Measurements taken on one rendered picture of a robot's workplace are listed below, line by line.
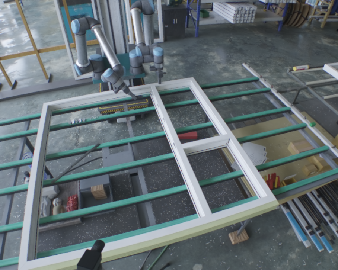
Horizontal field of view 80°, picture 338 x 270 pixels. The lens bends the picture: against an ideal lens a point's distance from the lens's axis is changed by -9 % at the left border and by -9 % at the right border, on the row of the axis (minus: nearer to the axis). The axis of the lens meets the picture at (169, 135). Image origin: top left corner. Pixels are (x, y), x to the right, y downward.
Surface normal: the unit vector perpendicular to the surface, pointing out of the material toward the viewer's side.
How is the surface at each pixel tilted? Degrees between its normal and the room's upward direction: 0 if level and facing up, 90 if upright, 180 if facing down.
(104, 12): 90
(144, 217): 0
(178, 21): 90
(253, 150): 0
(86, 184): 0
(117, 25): 90
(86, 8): 90
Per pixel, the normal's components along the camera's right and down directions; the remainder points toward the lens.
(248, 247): 0.00, -0.70
